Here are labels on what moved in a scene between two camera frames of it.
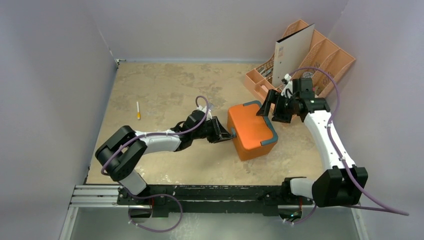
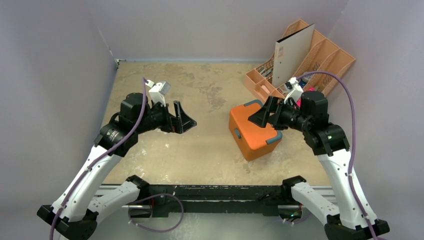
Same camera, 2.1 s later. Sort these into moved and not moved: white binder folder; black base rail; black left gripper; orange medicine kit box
Moved: black left gripper
Not moved: black base rail; orange medicine kit box; white binder folder
